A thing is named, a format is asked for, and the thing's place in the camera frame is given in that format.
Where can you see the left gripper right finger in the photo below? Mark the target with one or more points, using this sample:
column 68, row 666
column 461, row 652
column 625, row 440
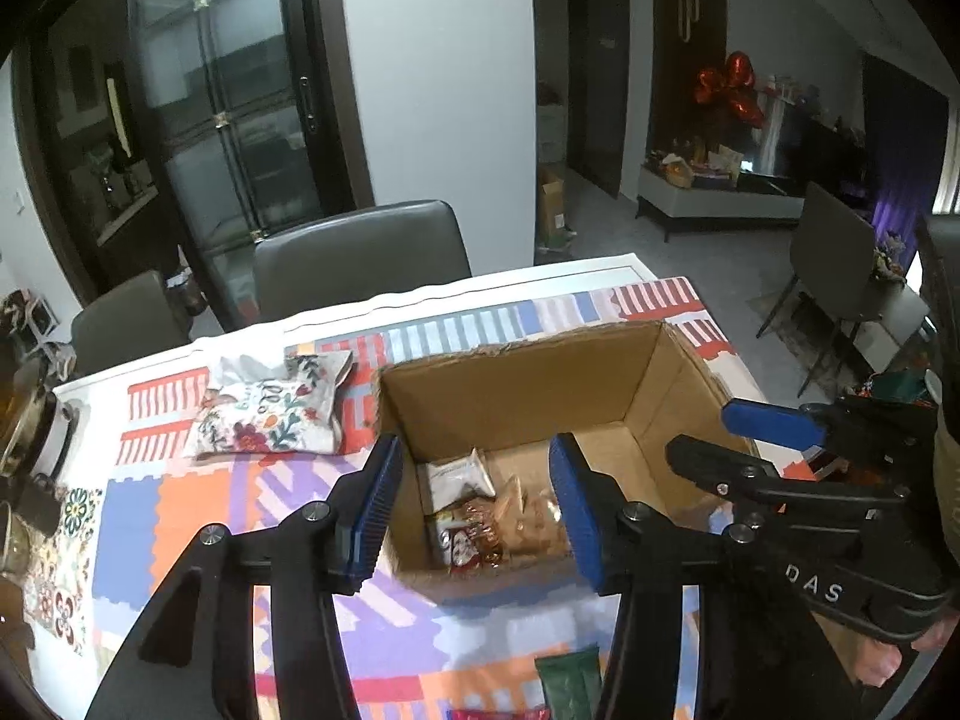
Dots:
column 762, row 654

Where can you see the grey chair left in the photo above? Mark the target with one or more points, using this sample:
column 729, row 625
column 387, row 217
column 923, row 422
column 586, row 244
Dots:
column 138, row 318

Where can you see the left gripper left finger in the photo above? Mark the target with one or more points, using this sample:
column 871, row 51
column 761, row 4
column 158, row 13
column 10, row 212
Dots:
column 190, row 653

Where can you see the brown cardboard box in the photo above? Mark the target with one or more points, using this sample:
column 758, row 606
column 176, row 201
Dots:
column 623, row 390

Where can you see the red foil balloon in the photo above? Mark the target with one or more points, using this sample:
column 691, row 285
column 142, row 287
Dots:
column 734, row 86

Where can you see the dark green snack packet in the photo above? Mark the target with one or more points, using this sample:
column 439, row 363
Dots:
column 572, row 683

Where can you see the white low cabinet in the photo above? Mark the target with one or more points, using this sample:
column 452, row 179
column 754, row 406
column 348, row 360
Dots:
column 674, row 209

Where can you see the red snack packet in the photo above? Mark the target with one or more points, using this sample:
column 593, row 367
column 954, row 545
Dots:
column 538, row 713

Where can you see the grey dining chair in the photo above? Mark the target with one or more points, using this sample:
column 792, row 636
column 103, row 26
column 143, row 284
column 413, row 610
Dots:
column 357, row 256

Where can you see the floral tissue pouch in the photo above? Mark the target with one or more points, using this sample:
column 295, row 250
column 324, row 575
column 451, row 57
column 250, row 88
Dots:
column 273, row 405

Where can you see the person right hand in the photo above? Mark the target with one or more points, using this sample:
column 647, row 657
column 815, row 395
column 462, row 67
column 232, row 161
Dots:
column 876, row 662

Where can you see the electric hot pot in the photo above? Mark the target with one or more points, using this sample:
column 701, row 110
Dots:
column 37, row 427

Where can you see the grey chair right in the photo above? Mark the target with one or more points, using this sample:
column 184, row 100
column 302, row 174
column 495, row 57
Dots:
column 832, row 258

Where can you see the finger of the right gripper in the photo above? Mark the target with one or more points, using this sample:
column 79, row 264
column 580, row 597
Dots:
column 755, row 487
column 850, row 427

